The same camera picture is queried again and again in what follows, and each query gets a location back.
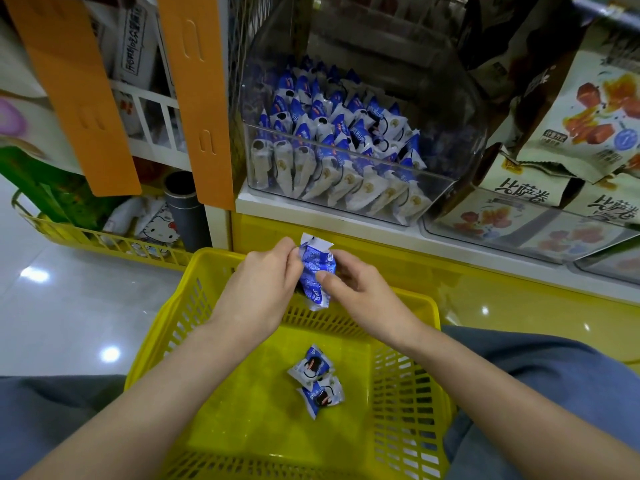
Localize person's right hand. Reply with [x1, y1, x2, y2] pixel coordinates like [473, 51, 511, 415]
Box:
[315, 249, 426, 354]

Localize person's left hand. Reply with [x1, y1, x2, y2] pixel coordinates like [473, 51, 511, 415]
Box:
[210, 237, 305, 351]

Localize yellow plastic shopping basket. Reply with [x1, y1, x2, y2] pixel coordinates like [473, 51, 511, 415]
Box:
[125, 247, 456, 480]

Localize pile of blue snack packets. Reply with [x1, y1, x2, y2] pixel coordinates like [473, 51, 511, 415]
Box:
[248, 57, 433, 226]

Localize person's right forearm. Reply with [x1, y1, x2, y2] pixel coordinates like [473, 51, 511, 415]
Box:
[395, 327, 640, 480]

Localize person's left forearm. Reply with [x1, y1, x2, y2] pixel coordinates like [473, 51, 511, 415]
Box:
[20, 323, 253, 480]

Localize yellow floor basket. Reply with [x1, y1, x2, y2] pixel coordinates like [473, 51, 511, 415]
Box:
[12, 189, 193, 273]

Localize store shelf with yellow base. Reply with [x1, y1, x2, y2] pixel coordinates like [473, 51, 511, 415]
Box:
[158, 0, 640, 364]

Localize green snack bags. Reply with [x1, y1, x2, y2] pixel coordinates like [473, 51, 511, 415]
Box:
[0, 145, 126, 231]

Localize purple white snack bag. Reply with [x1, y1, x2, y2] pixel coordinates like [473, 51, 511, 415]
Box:
[0, 19, 49, 101]
[0, 93, 83, 176]

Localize dark grey cylinder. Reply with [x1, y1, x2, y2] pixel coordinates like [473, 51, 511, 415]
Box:
[165, 171, 213, 253]

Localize white cartoon print packet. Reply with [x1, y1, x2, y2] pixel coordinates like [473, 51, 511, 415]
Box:
[105, 197, 181, 248]

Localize clear plastic bin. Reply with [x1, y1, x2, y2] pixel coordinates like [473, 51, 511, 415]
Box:
[420, 179, 640, 264]
[235, 0, 491, 228]

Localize grey trousers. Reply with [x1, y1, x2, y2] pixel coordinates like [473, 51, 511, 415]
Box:
[0, 327, 640, 480]

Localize orange hanging strip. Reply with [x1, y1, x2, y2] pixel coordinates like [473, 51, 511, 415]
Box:
[5, 0, 143, 198]

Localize white card packet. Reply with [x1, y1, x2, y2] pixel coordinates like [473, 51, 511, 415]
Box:
[112, 5, 161, 88]

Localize row of fruit print bags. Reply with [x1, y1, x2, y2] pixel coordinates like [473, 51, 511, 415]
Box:
[425, 19, 640, 281]

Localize white wire rack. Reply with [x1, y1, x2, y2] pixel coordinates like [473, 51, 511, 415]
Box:
[112, 79, 191, 173]

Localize orange shelf post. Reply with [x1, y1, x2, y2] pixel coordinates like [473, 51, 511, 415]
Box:
[158, 0, 238, 211]

